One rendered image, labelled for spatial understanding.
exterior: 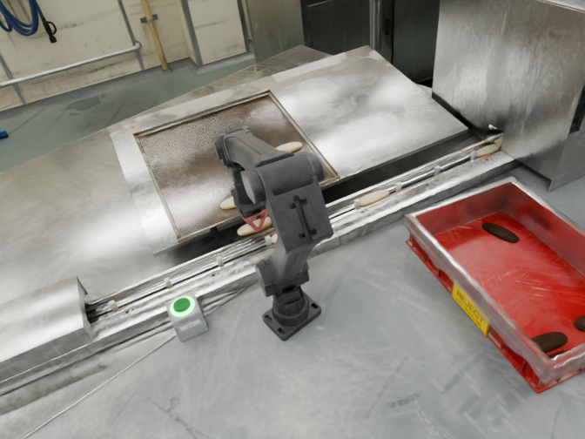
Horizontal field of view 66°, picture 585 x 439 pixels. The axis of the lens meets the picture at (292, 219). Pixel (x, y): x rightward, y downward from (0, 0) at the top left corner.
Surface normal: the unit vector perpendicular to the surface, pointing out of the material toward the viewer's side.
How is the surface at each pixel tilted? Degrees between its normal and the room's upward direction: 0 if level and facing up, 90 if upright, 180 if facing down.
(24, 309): 0
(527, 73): 90
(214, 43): 90
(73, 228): 0
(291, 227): 55
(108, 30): 90
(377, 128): 10
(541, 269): 0
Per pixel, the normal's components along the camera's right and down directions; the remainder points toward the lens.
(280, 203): 0.23, 0.06
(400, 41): 0.43, 0.56
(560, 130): -0.90, 0.36
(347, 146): -0.04, -0.64
